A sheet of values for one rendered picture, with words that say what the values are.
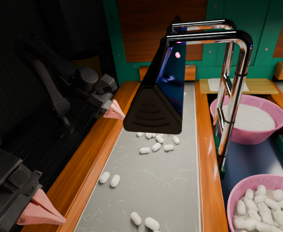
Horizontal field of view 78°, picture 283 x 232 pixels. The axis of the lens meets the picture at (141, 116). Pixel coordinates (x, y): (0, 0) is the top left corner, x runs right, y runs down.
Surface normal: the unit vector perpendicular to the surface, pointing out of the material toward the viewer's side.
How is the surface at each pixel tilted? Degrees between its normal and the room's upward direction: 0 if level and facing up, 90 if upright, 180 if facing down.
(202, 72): 90
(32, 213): 60
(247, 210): 0
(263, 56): 90
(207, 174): 0
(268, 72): 90
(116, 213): 0
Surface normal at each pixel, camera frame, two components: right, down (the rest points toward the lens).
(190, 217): -0.11, -0.81
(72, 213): 0.61, -0.55
